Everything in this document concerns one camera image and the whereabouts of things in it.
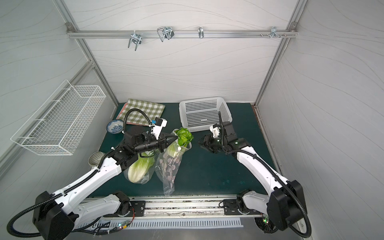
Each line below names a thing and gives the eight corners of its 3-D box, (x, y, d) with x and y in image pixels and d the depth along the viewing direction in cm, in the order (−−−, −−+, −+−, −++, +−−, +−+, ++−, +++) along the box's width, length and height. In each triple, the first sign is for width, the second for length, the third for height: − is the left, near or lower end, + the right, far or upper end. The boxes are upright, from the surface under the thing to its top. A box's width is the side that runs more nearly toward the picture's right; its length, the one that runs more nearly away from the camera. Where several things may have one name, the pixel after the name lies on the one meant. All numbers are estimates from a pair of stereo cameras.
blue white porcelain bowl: (106, 133, 103) (104, 130, 101) (111, 122, 110) (109, 119, 107) (120, 133, 103) (119, 130, 101) (125, 122, 110) (123, 119, 107)
